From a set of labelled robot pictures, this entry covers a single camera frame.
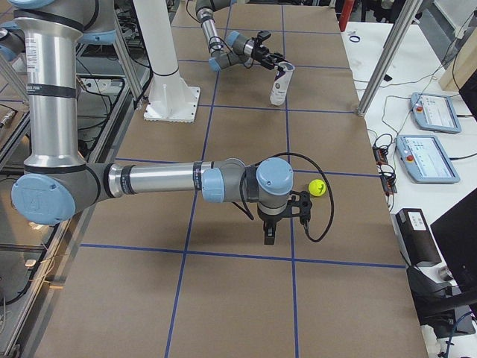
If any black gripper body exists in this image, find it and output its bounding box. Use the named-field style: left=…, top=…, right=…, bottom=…
left=257, top=207, right=288, bottom=231
left=253, top=45, right=273, bottom=69

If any clear tennis ball can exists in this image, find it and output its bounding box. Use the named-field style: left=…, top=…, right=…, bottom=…
left=270, top=61, right=295, bottom=106

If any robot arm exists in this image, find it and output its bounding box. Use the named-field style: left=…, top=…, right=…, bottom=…
left=8, top=1, right=294, bottom=245
left=195, top=0, right=285, bottom=72

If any yellow tennis ball near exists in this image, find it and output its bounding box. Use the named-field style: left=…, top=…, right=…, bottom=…
left=308, top=179, right=327, bottom=197

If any black box with label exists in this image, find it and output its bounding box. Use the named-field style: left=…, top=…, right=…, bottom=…
left=395, top=208, right=442, bottom=267

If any teach pendant near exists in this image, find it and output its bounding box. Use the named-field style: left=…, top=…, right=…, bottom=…
left=396, top=135, right=460, bottom=184

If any teach pendant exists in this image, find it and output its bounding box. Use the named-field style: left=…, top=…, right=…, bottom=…
left=396, top=135, right=460, bottom=184
left=410, top=92, right=461, bottom=134

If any teach pendant far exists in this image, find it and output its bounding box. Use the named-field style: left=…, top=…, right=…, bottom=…
left=410, top=92, right=461, bottom=134

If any black computer monitor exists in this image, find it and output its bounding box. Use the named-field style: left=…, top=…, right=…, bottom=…
left=430, top=74, right=477, bottom=295

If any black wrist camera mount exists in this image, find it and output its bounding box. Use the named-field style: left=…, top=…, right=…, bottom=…
left=255, top=31, right=271, bottom=46
left=283, top=190, right=312, bottom=229

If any black braided right cable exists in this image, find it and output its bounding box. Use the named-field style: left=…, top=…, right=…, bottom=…
left=230, top=151, right=335, bottom=243

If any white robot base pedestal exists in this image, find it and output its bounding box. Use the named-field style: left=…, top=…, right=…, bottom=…
left=133, top=0, right=200, bottom=122

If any aluminium frame post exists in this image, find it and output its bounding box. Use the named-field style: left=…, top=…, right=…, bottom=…
left=356, top=0, right=423, bottom=117

